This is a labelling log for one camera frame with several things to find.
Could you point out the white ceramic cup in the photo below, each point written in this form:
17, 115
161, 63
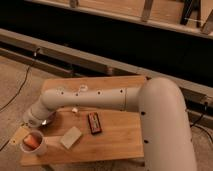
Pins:
40, 150

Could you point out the dark purple bowl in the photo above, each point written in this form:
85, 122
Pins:
49, 120

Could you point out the black red rectangular box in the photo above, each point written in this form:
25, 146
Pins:
94, 123

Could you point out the small white bottle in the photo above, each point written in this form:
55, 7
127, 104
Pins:
82, 88

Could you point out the wooden cutting board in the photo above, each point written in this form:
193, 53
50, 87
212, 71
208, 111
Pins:
120, 137

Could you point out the orange pepper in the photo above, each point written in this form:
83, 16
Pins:
31, 141

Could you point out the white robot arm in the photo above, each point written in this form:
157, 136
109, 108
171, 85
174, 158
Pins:
166, 129

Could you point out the beige sponge block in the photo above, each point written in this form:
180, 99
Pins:
70, 137

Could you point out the small wooden block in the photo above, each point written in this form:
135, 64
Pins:
18, 136

